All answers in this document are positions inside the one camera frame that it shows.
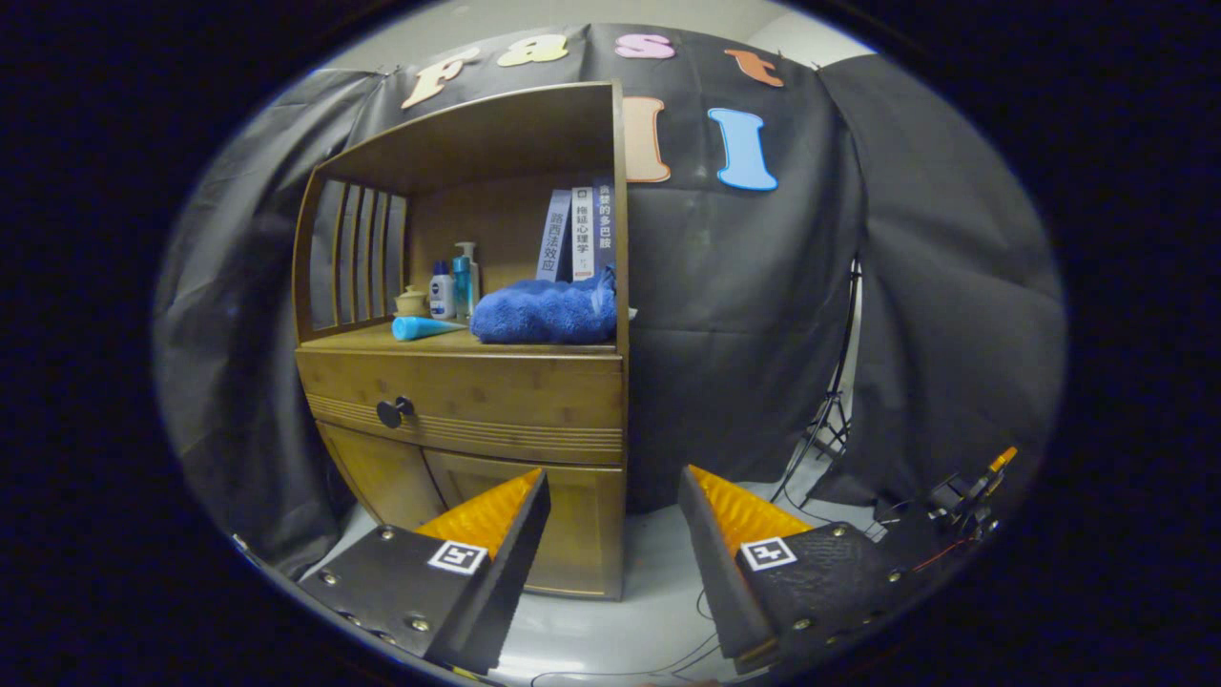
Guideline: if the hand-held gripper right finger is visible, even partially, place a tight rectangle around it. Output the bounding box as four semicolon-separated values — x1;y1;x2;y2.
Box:
677;465;931;674

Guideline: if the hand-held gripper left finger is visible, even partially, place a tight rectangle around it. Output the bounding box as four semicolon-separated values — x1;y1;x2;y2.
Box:
298;468;552;676

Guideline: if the wooden drawer with black knob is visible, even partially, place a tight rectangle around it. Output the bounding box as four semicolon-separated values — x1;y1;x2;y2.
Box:
296;348;628;467

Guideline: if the blue and white tube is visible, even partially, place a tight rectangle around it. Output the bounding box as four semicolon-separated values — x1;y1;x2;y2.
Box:
391;316;468;343

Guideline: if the narrow wooden cabinet door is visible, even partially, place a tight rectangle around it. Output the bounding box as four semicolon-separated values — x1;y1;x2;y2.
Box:
320;425;447;531

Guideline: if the wooden countertop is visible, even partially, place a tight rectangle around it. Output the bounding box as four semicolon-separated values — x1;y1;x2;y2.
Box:
303;323;619;356

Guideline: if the wooden cabinet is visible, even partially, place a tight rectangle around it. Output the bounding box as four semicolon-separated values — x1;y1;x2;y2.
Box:
291;79;631;602

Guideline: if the black tripod stand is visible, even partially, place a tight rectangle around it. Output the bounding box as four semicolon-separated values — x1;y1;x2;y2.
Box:
771;258;864;507

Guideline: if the blue folded towel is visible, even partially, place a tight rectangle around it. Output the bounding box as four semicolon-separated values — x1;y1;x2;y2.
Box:
469;265;619;345

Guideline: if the black and orange clamp tool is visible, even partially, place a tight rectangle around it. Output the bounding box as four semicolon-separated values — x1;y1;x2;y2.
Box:
930;447;1019;535

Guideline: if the white bottle with blue cap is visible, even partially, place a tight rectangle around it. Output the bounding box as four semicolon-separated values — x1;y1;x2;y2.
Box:
428;260;457;321

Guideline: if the blue pump bottle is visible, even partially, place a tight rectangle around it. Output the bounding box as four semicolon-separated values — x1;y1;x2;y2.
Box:
452;241;481;323

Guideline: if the grey book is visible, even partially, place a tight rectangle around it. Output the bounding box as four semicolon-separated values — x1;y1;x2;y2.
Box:
535;189;573;282

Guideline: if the white spine book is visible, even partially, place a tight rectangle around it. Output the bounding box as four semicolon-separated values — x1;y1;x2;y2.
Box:
570;186;596;281

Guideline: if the dark blue book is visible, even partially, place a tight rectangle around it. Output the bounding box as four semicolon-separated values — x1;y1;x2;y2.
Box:
591;177;617;273

